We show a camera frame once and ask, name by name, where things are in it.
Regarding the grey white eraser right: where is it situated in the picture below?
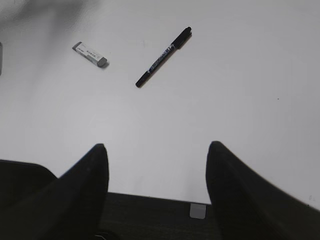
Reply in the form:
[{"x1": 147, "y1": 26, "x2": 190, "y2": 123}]
[{"x1": 72, "y1": 41, "x2": 109, "y2": 68}]

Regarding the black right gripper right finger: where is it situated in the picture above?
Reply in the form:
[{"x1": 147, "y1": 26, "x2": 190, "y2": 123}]
[{"x1": 205, "y1": 141, "x2": 320, "y2": 240}]

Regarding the black blue marker pen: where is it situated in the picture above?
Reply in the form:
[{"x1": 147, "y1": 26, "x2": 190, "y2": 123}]
[{"x1": 135, "y1": 26, "x2": 192, "y2": 88}]

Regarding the grey white eraser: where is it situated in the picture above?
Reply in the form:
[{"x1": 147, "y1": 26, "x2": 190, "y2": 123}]
[
  {"x1": 0, "y1": 42, "x2": 3, "y2": 75},
  {"x1": 72, "y1": 41, "x2": 109, "y2": 68}
]

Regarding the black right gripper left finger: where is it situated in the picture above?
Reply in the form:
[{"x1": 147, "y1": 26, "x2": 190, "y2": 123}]
[{"x1": 0, "y1": 143, "x2": 109, "y2": 240}]

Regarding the grey white eraser centre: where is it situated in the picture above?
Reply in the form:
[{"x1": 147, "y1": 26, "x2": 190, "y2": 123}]
[{"x1": 0, "y1": 42, "x2": 3, "y2": 75}]

